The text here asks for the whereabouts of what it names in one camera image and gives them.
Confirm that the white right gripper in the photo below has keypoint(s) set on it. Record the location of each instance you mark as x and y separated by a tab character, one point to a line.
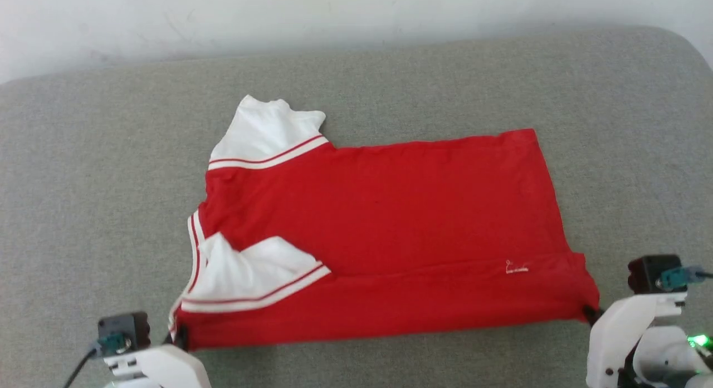
615	332

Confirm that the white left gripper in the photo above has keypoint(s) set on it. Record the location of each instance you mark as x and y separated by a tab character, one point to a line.
161	368

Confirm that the red and white jersey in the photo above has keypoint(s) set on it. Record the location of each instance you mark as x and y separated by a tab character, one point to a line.
401	221

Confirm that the grey fabric sofa cushion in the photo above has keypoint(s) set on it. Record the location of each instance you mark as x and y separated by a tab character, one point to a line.
111	182

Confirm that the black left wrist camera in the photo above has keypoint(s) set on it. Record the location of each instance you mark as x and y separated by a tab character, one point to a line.
125	324

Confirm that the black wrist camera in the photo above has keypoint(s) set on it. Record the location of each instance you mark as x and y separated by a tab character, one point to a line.
646	271
125	324

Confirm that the teal left camera connector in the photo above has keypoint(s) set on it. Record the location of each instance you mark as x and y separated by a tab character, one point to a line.
114	344

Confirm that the teal camera connector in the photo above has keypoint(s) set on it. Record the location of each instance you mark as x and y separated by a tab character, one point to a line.
677	278
114	344

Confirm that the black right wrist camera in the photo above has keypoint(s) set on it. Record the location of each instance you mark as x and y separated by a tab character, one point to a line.
646	271

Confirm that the teal right camera connector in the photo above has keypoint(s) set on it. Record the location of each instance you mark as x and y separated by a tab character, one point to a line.
677	278

